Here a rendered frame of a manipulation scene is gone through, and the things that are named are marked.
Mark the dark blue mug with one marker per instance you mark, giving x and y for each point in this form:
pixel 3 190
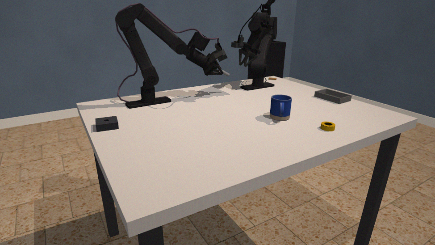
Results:
pixel 280 107

